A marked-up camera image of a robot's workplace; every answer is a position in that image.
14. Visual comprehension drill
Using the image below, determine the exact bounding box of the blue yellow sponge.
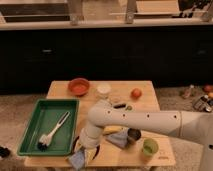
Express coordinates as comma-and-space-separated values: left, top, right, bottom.
68, 149, 96, 171

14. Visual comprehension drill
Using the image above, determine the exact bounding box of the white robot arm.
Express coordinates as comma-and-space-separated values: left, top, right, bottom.
79, 100, 213, 171

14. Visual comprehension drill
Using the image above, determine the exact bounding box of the orange bowl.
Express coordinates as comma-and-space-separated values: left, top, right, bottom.
68, 78, 90, 96

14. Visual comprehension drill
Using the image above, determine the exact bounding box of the small black marker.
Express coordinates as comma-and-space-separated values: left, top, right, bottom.
113, 103, 126, 109

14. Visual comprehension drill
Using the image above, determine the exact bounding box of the orange fruit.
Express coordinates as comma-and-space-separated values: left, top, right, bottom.
131, 88, 142, 99

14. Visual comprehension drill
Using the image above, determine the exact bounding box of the small green object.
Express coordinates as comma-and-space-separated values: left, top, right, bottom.
125, 106, 133, 111

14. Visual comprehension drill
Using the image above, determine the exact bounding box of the yellow banana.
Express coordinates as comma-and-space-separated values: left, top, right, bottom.
103, 126, 122, 135

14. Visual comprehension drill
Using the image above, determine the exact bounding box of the blue grey cloth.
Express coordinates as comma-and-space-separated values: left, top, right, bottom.
106, 130, 127, 149

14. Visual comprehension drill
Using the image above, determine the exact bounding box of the metal cup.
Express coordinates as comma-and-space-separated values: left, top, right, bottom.
127, 128, 141, 144

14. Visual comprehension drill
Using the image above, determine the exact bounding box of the green plastic tray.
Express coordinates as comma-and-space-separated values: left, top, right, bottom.
17, 99, 79, 156

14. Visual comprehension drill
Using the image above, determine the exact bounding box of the green plastic cup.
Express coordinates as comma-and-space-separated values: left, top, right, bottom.
142, 138, 159, 157

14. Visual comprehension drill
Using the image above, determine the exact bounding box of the clear bottle on floor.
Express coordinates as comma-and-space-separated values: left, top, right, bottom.
182, 85, 194, 99

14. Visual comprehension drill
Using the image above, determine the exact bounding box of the white dish brush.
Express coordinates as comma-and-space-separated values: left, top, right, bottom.
37, 111, 70, 151

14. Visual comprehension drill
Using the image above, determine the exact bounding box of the toy car on floor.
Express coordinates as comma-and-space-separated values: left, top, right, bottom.
193, 95, 213, 113

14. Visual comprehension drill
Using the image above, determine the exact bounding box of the orange ball on floor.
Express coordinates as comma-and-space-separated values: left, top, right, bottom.
203, 85, 213, 93

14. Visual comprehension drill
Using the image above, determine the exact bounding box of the black object on floor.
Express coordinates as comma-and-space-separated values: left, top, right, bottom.
0, 146, 11, 158

